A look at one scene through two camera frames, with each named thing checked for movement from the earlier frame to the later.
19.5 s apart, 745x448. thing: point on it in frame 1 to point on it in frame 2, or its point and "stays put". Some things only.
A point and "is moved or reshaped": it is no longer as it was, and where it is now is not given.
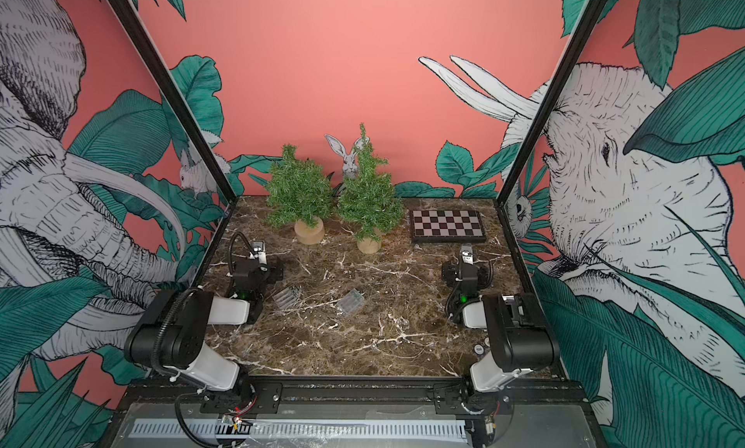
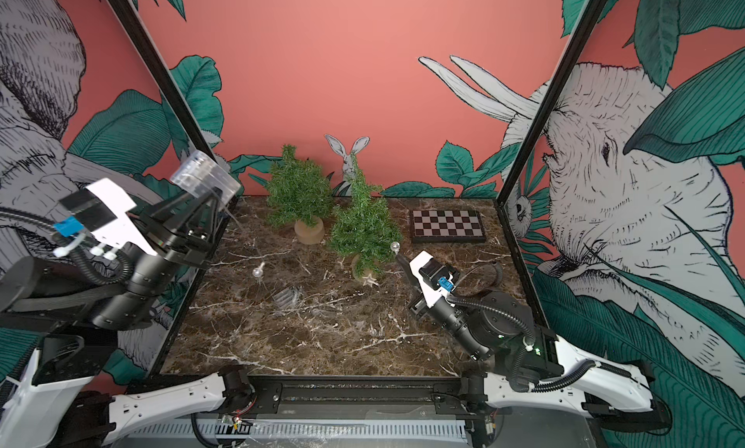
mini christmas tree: [368, 204] is moved or reshaped
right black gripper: [450, 272] to [418, 297]
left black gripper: [273, 272] to [179, 244]
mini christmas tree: [301, 194] stays put
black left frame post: [167, 83] stays put
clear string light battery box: [350, 302] to [200, 176]
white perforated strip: [314, 430] stays put
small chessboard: [446, 226] stays put
